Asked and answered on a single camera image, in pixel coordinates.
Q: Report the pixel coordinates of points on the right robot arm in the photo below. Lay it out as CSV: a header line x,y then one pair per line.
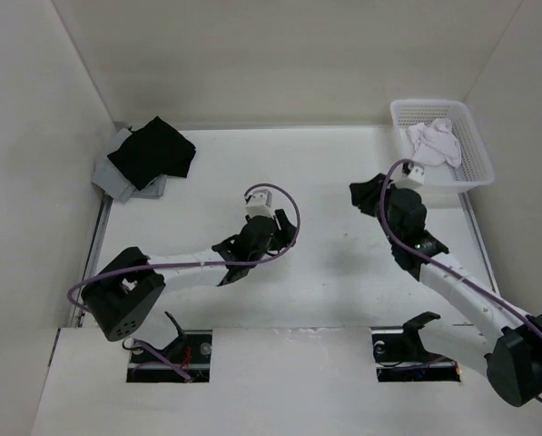
x,y
506,350

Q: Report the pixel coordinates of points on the folded black tank top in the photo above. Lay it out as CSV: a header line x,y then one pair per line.
x,y
154,150

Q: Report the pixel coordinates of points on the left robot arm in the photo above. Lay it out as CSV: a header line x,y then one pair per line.
x,y
125,301

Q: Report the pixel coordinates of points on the left metal table rail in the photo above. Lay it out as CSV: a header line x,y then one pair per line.
x,y
75,318

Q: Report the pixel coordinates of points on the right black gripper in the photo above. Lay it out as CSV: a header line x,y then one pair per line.
x,y
363,193

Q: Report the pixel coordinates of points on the folded grey tank top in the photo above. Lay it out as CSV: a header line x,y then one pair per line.
x,y
107,177

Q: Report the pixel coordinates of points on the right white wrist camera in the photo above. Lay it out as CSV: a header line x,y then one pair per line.
x,y
412,176

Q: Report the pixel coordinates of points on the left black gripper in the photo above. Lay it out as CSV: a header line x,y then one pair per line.
x,y
281,235

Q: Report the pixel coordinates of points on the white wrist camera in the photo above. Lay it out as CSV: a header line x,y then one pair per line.
x,y
258,203
412,176

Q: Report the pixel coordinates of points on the white tank top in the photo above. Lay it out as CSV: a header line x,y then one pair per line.
x,y
435,144

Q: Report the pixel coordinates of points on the white plastic basket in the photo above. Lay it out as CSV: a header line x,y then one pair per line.
x,y
475,169

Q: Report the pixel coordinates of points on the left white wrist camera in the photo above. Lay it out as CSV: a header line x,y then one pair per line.
x,y
258,203

